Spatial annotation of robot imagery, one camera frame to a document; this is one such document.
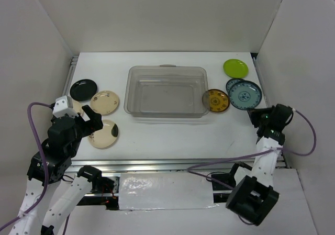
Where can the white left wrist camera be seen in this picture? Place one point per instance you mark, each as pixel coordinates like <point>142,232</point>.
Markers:
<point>63,107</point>

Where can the white taped sheet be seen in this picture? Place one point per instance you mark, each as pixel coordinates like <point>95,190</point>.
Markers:
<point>155,191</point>

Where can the cream plate black patch front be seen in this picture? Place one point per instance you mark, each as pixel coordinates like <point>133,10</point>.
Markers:
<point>105,137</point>

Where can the blue patterned plate front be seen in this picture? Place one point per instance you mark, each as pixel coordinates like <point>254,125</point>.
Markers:
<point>245,95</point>

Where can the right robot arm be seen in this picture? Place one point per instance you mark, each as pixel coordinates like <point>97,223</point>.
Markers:
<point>253,197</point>

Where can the green plate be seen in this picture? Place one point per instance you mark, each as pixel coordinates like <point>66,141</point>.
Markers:
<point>235,68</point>

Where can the cream plate with calligraphy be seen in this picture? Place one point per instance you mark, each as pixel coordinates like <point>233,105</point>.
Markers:
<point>104,102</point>

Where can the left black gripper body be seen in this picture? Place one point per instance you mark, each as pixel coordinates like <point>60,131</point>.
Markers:
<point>81,129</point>

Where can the cream plate black patch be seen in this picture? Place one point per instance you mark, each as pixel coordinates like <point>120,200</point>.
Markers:
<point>105,137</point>
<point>77,106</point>

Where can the clear plastic bin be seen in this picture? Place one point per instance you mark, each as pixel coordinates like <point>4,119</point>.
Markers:
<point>167,92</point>

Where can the yellow patterned plate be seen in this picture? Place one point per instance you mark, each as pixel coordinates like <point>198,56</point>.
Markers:
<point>216,100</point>

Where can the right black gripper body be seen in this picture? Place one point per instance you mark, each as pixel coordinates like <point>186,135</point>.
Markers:
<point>274,107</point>

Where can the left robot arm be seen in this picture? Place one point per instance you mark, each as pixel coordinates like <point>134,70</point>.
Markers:
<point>48,166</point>

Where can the blue patterned plate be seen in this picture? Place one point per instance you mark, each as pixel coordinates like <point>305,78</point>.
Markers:
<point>232,82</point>
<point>245,95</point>

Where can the cream plate black patch rear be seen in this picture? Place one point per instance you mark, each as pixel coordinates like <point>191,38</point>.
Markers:
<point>77,106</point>

